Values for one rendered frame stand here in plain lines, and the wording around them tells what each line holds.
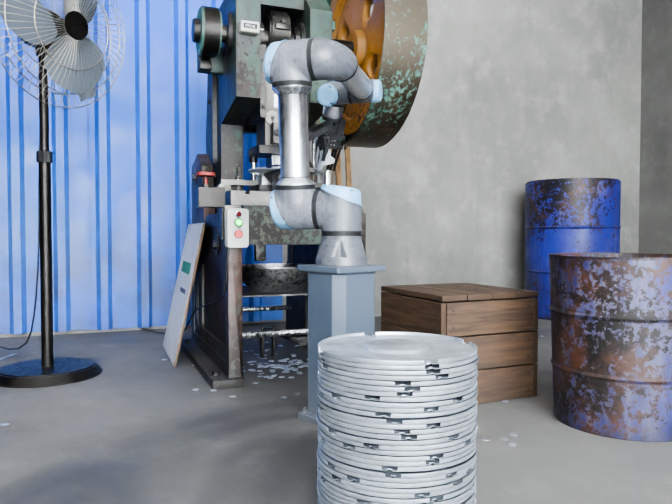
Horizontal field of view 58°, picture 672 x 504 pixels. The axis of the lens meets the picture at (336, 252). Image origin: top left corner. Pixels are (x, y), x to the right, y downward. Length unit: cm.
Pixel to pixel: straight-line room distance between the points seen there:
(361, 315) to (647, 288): 75
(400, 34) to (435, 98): 191
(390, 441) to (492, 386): 106
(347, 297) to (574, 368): 66
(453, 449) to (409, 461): 8
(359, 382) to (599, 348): 91
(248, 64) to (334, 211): 91
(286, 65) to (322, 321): 72
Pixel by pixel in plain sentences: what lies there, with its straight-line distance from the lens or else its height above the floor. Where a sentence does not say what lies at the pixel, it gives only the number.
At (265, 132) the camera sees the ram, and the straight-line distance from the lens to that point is 244.
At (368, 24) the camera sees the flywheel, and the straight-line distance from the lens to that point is 268.
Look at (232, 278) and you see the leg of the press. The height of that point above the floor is 38.
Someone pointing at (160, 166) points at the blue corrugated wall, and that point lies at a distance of 357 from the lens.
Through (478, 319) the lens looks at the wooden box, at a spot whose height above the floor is 27.
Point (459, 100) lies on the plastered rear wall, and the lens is 435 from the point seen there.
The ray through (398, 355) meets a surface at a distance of 106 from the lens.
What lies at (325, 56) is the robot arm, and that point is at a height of 103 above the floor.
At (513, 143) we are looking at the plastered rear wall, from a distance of 457.
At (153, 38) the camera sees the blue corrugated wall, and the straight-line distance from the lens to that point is 371.
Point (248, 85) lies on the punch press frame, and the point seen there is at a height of 110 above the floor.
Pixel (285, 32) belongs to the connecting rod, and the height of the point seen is 134.
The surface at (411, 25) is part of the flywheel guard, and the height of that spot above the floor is 131.
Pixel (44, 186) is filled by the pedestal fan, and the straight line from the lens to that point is 254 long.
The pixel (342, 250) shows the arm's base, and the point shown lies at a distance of 170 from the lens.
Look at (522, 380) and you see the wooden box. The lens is 212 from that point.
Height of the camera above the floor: 54
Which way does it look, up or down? 2 degrees down
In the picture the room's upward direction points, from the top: straight up
